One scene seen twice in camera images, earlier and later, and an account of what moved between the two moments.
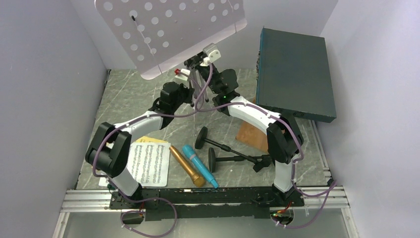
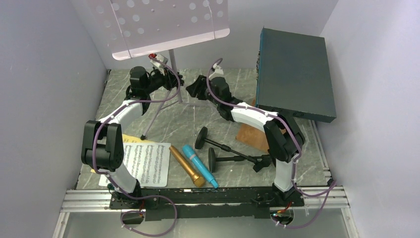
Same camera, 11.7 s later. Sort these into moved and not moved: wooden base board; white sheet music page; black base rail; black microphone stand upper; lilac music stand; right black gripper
Moved: lilac music stand; right black gripper
Not moved: black base rail; wooden base board; black microphone stand upper; white sheet music page
